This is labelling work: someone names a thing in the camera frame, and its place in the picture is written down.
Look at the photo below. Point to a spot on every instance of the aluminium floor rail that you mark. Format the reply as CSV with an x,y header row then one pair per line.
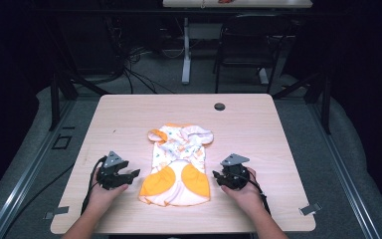
x,y
30,169
341,172

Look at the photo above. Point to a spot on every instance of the white and orange baby garment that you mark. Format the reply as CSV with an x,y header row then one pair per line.
x,y
179,166

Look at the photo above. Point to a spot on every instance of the black chair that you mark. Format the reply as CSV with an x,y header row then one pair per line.
x,y
245,36

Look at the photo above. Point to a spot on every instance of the grey tape strip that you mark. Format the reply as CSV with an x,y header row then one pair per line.
x,y
57,212
310,209

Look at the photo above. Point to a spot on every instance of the black metal stand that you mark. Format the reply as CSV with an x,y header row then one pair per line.
x,y
321,96
68,86

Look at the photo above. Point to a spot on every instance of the person's right hand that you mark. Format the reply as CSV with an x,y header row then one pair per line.
x,y
247,197

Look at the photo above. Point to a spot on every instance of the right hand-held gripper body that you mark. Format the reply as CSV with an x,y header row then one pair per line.
x,y
235,176

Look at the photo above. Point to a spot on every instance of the white table leg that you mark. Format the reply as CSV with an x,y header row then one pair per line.
x,y
186,53

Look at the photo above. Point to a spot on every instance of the person's left hand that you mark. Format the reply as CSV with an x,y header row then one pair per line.
x,y
101,197

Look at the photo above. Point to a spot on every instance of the orange object on background table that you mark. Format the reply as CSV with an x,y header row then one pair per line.
x,y
226,1

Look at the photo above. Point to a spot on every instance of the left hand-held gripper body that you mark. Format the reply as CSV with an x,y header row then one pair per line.
x,y
111,176

